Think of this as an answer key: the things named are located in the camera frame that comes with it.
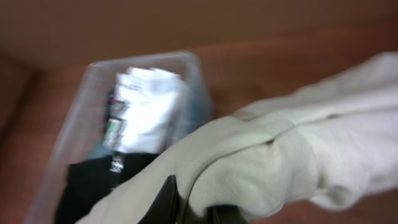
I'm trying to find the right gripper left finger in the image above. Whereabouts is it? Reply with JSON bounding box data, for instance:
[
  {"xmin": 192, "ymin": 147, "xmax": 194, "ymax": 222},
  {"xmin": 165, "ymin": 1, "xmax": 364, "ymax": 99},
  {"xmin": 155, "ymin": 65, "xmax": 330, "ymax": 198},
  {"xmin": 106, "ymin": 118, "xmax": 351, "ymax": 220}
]
[{"xmin": 138, "ymin": 175, "xmax": 179, "ymax": 224}]

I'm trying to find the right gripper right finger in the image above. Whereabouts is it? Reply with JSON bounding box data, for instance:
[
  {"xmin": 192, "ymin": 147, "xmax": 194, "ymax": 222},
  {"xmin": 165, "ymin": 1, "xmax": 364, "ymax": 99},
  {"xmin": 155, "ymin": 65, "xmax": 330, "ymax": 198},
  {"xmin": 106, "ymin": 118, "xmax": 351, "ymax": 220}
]
[{"xmin": 208, "ymin": 205, "xmax": 248, "ymax": 224}]

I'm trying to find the black garment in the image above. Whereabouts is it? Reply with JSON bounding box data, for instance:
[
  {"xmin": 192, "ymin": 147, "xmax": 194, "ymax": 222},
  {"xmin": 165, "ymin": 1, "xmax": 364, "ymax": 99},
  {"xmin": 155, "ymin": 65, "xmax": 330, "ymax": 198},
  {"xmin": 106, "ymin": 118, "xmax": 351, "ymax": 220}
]
[{"xmin": 54, "ymin": 152, "xmax": 161, "ymax": 224}]

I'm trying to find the white printed t-shirt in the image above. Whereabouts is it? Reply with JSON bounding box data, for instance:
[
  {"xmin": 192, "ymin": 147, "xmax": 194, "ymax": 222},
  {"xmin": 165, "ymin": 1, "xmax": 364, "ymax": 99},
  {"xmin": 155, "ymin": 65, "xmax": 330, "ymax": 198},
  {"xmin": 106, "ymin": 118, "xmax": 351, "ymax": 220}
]
[{"xmin": 103, "ymin": 67, "xmax": 186, "ymax": 154}]

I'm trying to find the cream cloth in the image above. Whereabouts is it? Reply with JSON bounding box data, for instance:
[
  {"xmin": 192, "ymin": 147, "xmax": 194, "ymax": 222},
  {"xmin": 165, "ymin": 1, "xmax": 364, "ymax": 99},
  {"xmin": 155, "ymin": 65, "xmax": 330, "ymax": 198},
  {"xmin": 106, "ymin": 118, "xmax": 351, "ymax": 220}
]
[{"xmin": 81, "ymin": 52, "xmax": 397, "ymax": 223}]

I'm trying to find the clear plastic storage container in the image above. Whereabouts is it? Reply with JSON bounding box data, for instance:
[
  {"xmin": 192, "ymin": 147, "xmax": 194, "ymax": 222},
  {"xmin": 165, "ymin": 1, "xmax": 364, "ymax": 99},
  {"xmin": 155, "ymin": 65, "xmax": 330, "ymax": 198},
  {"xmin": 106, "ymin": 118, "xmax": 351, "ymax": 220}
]
[{"xmin": 25, "ymin": 51, "xmax": 213, "ymax": 224}]

